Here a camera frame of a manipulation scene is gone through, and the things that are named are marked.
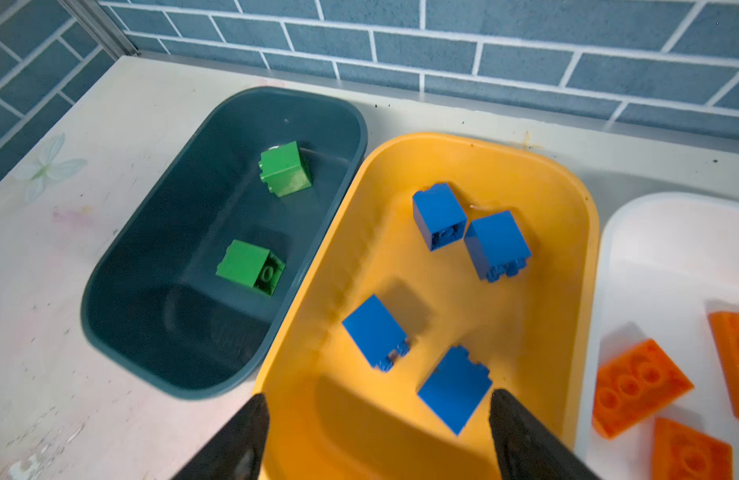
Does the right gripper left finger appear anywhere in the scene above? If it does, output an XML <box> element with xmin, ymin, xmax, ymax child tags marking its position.
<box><xmin>174</xmin><ymin>393</ymin><xmax>271</xmax><ymax>479</ymax></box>

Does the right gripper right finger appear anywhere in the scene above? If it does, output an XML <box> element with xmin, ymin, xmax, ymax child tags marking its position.
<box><xmin>489</xmin><ymin>389</ymin><xmax>599</xmax><ymax>479</ymax></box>

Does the blue lego brick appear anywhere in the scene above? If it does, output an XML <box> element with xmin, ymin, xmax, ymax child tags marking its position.
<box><xmin>463</xmin><ymin>211</ymin><xmax>531</xmax><ymax>283</ymax></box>
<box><xmin>342</xmin><ymin>295</ymin><xmax>411</xmax><ymax>373</ymax></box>
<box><xmin>413</xmin><ymin>183</ymin><xmax>467</xmax><ymax>251</ymax></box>
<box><xmin>417</xmin><ymin>345</ymin><xmax>493</xmax><ymax>436</ymax></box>

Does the orange lego brick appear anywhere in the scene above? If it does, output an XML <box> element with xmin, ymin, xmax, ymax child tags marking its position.
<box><xmin>651</xmin><ymin>417</ymin><xmax>733</xmax><ymax>479</ymax></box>
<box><xmin>591</xmin><ymin>339</ymin><xmax>695</xmax><ymax>440</ymax></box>
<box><xmin>709</xmin><ymin>311</ymin><xmax>739</xmax><ymax>418</ymax></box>

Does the dark teal plastic bin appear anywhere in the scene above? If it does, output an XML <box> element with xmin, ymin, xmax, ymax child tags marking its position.
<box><xmin>81</xmin><ymin>87</ymin><xmax>368</xmax><ymax>400</ymax></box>

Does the yellow plastic bin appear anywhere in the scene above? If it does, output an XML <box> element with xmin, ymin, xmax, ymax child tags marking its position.
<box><xmin>256</xmin><ymin>133</ymin><xmax>601</xmax><ymax>479</ymax></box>

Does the white plastic bin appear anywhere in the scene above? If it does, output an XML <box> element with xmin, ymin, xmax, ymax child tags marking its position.
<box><xmin>575</xmin><ymin>193</ymin><xmax>739</xmax><ymax>479</ymax></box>

